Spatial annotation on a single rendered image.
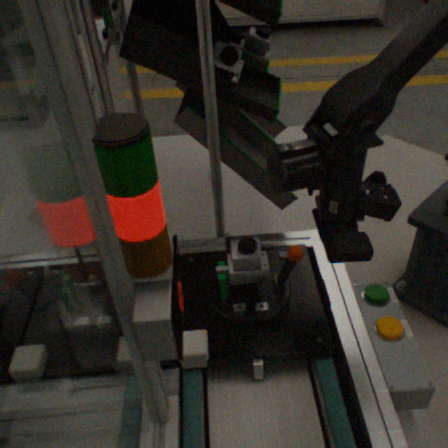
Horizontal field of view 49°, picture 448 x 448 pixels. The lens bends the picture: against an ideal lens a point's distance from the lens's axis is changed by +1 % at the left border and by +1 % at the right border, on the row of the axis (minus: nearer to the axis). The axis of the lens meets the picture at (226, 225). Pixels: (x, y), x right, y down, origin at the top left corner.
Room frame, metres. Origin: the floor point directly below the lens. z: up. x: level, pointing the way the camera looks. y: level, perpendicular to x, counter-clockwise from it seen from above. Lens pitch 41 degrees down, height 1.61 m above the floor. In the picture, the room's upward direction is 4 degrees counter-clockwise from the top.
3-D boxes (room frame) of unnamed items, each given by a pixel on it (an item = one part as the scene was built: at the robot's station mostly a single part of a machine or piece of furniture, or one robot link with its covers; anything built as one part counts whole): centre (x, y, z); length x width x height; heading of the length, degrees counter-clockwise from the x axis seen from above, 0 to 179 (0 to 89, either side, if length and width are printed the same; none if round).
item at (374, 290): (0.54, -0.25, 0.96); 0.04 x 0.04 x 0.02
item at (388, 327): (0.47, -0.25, 0.96); 0.04 x 0.04 x 0.02
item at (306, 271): (0.55, -0.03, 0.96); 0.24 x 0.24 x 0.02; 1
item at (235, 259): (0.55, -0.02, 1.06); 0.08 x 0.04 x 0.07; 91
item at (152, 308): (0.36, 0.08, 1.29); 0.12 x 0.05 x 0.25; 1
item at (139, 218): (0.36, 0.08, 1.33); 0.05 x 0.05 x 0.05
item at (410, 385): (0.47, -0.25, 0.93); 0.21 x 0.07 x 0.06; 1
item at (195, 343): (0.45, 0.06, 0.97); 0.05 x 0.05 x 0.04; 1
